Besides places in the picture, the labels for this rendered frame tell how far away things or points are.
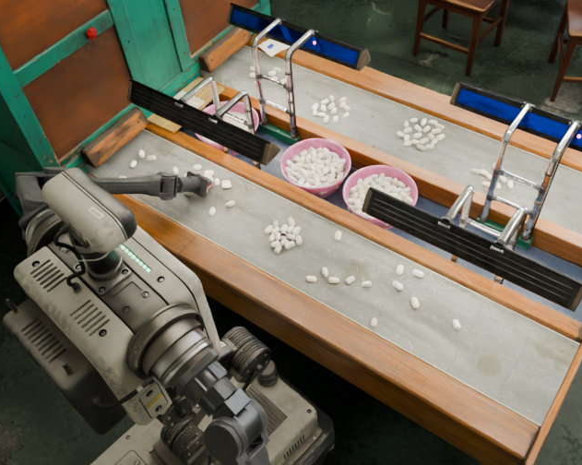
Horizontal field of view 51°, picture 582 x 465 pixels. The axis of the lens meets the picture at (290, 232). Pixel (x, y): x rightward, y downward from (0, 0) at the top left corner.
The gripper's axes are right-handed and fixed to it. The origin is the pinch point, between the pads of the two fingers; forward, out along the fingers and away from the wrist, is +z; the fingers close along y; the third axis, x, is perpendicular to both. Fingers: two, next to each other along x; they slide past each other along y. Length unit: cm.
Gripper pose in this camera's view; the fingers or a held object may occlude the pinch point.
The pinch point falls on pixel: (210, 184)
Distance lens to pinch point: 230.3
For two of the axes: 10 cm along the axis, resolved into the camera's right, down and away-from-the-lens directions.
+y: -8.0, -4.2, 4.3
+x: -3.2, 9.0, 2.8
